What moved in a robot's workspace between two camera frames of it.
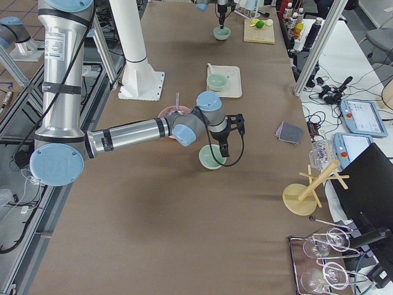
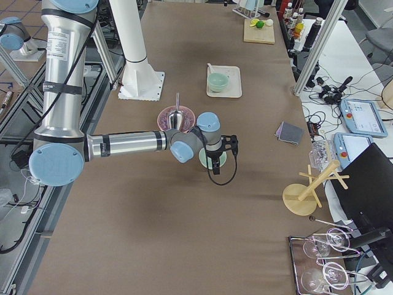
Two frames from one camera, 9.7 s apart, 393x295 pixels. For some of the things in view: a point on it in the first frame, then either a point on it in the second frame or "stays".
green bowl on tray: (216, 82) stays
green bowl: (207, 159) stays
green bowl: (221, 34) -> (218, 82)
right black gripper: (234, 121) -> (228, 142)
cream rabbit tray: (233, 88) stays
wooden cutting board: (264, 34) stays
